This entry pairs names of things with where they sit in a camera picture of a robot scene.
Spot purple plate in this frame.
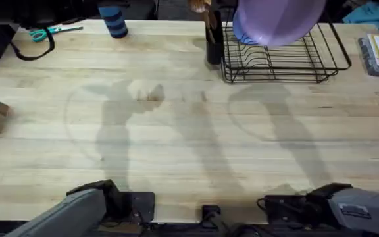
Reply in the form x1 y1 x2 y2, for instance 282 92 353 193
232 0 328 47

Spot blue plate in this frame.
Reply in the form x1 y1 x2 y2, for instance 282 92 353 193
232 14 259 46

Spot black utensil holder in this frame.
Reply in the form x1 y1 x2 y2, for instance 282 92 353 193
205 10 225 65

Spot blue striped bottle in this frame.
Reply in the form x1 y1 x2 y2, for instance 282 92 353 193
97 0 129 39

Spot teal cloth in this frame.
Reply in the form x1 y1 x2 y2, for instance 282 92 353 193
342 1 379 33

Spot black wire dish rack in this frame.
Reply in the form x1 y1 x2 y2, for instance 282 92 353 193
220 21 353 84

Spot black strap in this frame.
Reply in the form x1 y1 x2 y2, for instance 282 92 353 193
10 28 56 61

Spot teal handled scissors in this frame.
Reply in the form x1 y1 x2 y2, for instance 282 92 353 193
28 25 84 43

